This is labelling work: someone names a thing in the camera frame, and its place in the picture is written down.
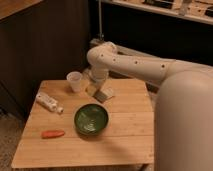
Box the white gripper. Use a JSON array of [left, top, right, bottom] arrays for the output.
[[86, 67, 109, 96]]

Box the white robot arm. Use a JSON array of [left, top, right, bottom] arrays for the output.
[[87, 42, 213, 171]]

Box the translucent plastic cup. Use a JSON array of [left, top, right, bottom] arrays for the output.
[[66, 71, 82, 92]]

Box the green ceramic bowl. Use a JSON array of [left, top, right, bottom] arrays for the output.
[[74, 104, 109, 135]]

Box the white rectangular sponge block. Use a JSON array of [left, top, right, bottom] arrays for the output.
[[106, 88, 115, 99]]

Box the white squeeze bottle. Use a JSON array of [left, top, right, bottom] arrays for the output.
[[36, 92, 63, 114]]

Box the wooden folding table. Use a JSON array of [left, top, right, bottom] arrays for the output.
[[12, 79, 154, 168]]

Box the orange plastic carrot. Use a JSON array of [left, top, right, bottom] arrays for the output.
[[41, 130, 65, 139]]

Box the dark wooden cabinet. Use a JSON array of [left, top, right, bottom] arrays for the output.
[[0, 0, 90, 119]]

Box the metal shelf rack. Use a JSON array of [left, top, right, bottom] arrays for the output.
[[89, 0, 213, 68]]

